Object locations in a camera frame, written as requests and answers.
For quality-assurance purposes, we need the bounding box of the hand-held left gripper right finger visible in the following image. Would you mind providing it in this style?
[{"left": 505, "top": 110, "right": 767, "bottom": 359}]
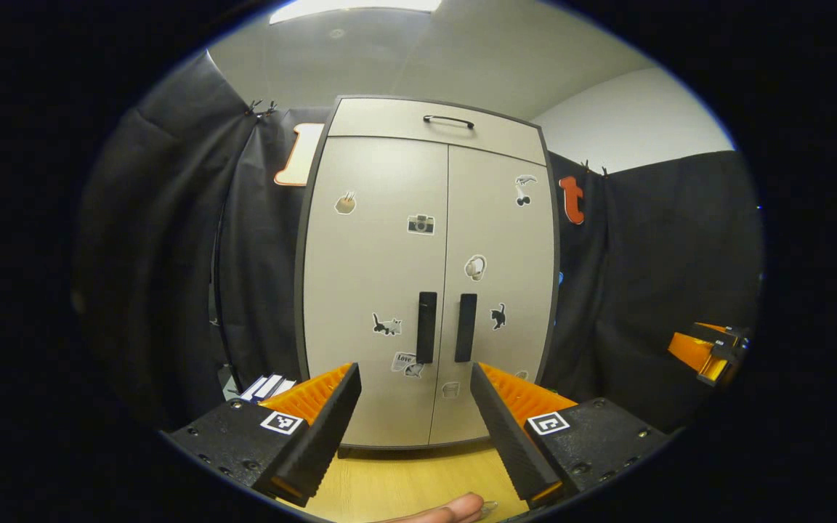
[{"left": 469, "top": 362, "right": 674, "bottom": 510}]

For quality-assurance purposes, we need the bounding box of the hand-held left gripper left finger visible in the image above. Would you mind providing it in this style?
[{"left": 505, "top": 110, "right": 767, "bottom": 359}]
[{"left": 163, "top": 362, "right": 363, "bottom": 508}]

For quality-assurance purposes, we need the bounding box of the white cabinet door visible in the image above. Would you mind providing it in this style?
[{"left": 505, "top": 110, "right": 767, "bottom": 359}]
[
  {"left": 429, "top": 145, "right": 557, "bottom": 445},
  {"left": 302, "top": 137, "right": 450, "bottom": 447}
]

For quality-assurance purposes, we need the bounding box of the white cabinet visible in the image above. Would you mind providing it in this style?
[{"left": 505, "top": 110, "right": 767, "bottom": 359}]
[{"left": 294, "top": 94, "right": 561, "bottom": 451}]

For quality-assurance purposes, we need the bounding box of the white cabinet drawer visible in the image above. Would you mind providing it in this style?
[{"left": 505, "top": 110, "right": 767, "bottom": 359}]
[{"left": 328, "top": 98, "right": 549, "bottom": 166}]

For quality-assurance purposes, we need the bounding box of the black backdrop cloth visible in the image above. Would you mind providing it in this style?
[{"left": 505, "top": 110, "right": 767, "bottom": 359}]
[{"left": 73, "top": 51, "right": 764, "bottom": 433}]

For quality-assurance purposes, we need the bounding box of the black right door handle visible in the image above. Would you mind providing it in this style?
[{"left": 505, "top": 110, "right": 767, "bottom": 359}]
[{"left": 454, "top": 293, "right": 479, "bottom": 364}]

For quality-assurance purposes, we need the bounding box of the black door handle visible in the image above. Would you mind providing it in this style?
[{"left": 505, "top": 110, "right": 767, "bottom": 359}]
[
  {"left": 416, "top": 291, "right": 439, "bottom": 365},
  {"left": 454, "top": 293, "right": 479, "bottom": 364}
]

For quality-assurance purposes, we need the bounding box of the black left door handle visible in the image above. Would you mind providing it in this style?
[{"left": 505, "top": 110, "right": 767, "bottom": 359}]
[{"left": 416, "top": 291, "right": 439, "bottom": 365}]

